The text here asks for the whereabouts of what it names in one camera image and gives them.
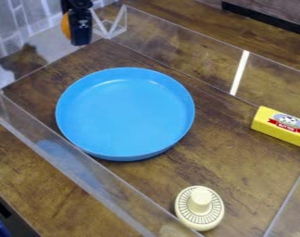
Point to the black bar on wall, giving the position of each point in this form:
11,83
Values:
275,21

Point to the blue round tray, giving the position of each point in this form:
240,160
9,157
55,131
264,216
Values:
125,114

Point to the clear acrylic corner bracket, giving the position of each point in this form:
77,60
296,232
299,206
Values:
108,29

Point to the cream round toy knob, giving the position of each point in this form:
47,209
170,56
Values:
200,208

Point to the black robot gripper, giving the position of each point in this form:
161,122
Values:
79,20

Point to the clear acrylic front wall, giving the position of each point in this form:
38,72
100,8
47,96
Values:
140,212

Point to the orange ball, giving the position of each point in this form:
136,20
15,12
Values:
65,26

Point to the clear acrylic wall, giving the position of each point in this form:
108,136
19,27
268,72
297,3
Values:
238,72
140,212

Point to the yellow butter box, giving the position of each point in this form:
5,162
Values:
277,124

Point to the clear acrylic back wall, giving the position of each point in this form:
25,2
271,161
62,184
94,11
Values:
238,72

